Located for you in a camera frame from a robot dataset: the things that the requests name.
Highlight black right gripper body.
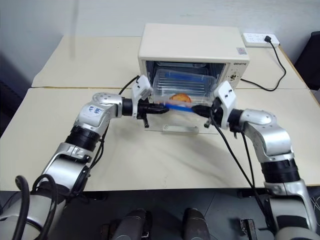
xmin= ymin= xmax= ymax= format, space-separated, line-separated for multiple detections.
xmin=204 ymin=98 xmax=221 ymax=128

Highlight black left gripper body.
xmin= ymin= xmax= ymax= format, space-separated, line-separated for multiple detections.
xmin=136 ymin=99 xmax=151 ymax=129

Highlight clear food container blue clips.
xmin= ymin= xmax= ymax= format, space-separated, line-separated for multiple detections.
xmin=151 ymin=68 xmax=217 ymax=115

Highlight glass toaster oven door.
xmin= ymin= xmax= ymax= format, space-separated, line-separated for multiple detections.
xmin=142 ymin=109 xmax=219 ymax=136

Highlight cream toaster oven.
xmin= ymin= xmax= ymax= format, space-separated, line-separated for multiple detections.
xmin=137 ymin=23 xmax=251 ymax=107

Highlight orange bread piece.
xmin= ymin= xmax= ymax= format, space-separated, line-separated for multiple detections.
xmin=169 ymin=92 xmax=193 ymax=105

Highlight white power strip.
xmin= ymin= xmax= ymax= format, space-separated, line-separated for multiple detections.
xmin=242 ymin=32 xmax=281 ymax=48

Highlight black chair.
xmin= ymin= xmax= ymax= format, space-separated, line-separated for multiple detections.
xmin=293 ymin=31 xmax=320 ymax=91

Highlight dark rounded shape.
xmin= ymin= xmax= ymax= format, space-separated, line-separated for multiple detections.
xmin=183 ymin=207 xmax=211 ymax=240
xmin=116 ymin=208 xmax=154 ymax=240

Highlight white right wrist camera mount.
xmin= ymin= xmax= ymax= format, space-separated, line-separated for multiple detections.
xmin=213 ymin=80 xmax=238 ymax=130

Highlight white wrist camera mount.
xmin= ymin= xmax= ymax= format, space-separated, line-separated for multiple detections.
xmin=213 ymin=80 xmax=238 ymax=130
xmin=131 ymin=74 xmax=154 ymax=119

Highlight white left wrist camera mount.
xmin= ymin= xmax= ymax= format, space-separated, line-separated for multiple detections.
xmin=131 ymin=74 xmax=154 ymax=119

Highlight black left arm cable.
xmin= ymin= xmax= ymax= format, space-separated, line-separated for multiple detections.
xmin=14 ymin=74 xmax=140 ymax=240

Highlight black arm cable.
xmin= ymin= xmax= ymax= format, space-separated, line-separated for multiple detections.
xmin=14 ymin=74 xmax=140 ymax=240
xmin=209 ymin=99 xmax=278 ymax=233

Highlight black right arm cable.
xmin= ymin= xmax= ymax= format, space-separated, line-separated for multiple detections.
xmin=209 ymin=99 xmax=278 ymax=233

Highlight black oven power cord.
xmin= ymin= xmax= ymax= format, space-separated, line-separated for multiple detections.
xmin=239 ymin=39 xmax=287 ymax=92

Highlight black metal bracket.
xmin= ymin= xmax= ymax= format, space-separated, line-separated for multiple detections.
xmin=239 ymin=218 xmax=259 ymax=240

